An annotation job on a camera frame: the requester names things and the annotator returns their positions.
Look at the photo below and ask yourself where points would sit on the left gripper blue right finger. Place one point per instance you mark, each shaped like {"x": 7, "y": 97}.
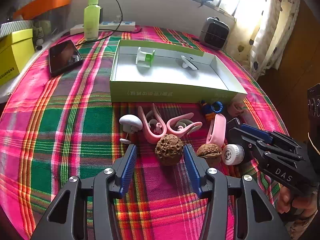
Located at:
{"x": 193, "y": 173}

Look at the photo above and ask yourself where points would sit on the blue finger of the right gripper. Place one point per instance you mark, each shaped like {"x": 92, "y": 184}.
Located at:
{"x": 263, "y": 135}
{"x": 247, "y": 141}

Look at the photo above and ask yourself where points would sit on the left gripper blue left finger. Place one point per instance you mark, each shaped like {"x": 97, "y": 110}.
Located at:
{"x": 126, "y": 170}

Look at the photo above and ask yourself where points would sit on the white and green spool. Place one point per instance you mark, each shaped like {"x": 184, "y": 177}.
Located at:
{"x": 144, "y": 59}

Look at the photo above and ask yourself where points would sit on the person's right hand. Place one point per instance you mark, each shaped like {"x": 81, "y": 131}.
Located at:
{"x": 286, "y": 201}

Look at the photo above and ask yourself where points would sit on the small brown walnut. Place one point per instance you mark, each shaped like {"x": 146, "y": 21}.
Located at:
{"x": 211, "y": 153}

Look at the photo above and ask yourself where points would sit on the large brown walnut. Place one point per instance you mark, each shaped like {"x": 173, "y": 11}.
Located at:
{"x": 169, "y": 150}

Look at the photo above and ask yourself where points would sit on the pink clip right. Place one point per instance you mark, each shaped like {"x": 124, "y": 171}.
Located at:
{"x": 235, "y": 109}

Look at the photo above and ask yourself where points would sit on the pink clip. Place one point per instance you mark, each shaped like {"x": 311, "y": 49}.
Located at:
{"x": 235, "y": 109}
{"x": 182, "y": 125}
{"x": 153, "y": 125}

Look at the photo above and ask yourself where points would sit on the pink flat case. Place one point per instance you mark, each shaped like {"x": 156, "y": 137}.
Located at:
{"x": 217, "y": 131}

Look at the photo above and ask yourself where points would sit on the white round speaker cap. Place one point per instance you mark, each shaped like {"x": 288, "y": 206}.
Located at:
{"x": 232, "y": 154}

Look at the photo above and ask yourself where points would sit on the pink clip middle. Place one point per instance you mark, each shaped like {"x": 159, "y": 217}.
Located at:
{"x": 182, "y": 125}

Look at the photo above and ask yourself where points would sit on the pink clip left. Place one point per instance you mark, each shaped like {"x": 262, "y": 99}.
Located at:
{"x": 153, "y": 125}

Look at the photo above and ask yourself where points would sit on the white mushroom shaped hook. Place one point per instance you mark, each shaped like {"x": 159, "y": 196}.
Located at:
{"x": 131, "y": 124}

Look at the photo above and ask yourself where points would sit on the blue knitted ornament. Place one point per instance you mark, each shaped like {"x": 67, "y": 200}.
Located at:
{"x": 210, "y": 110}

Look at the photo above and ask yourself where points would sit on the plaid bed cover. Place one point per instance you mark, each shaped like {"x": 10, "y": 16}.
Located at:
{"x": 54, "y": 128}

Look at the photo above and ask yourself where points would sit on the shallow green white box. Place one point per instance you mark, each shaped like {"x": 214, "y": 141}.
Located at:
{"x": 166, "y": 80}

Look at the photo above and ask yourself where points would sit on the small grey space heater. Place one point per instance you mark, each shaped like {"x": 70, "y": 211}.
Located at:
{"x": 214, "y": 33}

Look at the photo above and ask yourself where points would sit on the heart pattern curtain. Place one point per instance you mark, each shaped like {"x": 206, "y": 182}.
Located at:
{"x": 261, "y": 32}

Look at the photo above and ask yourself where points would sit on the black smartphone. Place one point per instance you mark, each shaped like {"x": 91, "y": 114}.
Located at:
{"x": 63, "y": 57}

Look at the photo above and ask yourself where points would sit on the white power strip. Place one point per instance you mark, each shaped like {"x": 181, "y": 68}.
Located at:
{"x": 124, "y": 26}

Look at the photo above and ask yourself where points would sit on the green lotion bottle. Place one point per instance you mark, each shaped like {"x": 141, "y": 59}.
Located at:
{"x": 91, "y": 20}

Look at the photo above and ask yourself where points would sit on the yellow cardboard box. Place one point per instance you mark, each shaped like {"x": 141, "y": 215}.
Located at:
{"x": 16, "y": 50}

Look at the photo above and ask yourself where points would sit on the orange plastic tray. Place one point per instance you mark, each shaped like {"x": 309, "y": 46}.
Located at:
{"x": 38, "y": 7}

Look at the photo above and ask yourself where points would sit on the striped gift box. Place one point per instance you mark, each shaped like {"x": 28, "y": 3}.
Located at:
{"x": 10, "y": 27}

